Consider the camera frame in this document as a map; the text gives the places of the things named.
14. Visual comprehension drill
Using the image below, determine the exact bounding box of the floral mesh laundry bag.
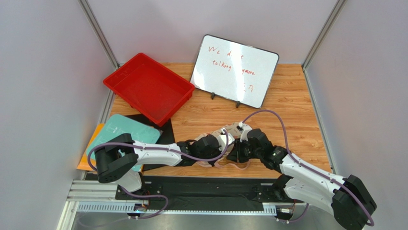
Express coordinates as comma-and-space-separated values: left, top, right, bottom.
194, 122, 251, 171

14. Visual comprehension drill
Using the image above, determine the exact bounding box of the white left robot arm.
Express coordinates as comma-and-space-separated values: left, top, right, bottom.
89, 130, 233, 192

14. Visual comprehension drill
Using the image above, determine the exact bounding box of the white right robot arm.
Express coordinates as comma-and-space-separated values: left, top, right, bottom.
220, 128, 377, 230

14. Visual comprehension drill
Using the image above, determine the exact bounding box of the black board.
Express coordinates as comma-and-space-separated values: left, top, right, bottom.
124, 114, 180, 172

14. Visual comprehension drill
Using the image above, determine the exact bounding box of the red plastic tray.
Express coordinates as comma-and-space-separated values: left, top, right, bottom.
103, 53, 195, 127

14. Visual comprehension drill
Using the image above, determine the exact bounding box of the white dry-erase board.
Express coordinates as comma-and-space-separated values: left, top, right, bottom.
190, 34, 279, 108

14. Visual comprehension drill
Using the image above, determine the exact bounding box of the teal board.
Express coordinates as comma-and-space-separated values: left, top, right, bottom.
87, 114, 161, 154

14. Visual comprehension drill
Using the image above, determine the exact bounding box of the orange board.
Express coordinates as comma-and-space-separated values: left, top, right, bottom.
76, 124, 104, 171

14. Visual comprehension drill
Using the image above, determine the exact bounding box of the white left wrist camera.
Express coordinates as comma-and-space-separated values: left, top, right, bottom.
217, 128, 235, 150

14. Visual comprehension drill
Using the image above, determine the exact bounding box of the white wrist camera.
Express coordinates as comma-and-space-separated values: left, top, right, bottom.
236, 122, 252, 142
217, 128, 235, 150

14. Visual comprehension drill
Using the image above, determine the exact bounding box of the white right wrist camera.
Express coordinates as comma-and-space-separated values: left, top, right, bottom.
236, 122, 252, 142

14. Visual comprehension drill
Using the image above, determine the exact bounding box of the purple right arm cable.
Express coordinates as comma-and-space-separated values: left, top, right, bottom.
242, 109, 375, 227

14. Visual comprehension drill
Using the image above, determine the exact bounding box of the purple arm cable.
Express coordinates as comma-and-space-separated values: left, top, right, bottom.
242, 109, 375, 227
87, 128, 230, 220

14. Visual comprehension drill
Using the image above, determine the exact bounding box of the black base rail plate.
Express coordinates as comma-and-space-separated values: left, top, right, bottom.
114, 173, 311, 213

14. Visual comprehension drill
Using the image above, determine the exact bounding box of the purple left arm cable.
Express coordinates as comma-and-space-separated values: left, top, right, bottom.
87, 128, 230, 220

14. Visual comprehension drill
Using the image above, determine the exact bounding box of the aluminium frame rail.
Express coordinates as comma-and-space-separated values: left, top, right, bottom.
57, 179, 364, 230

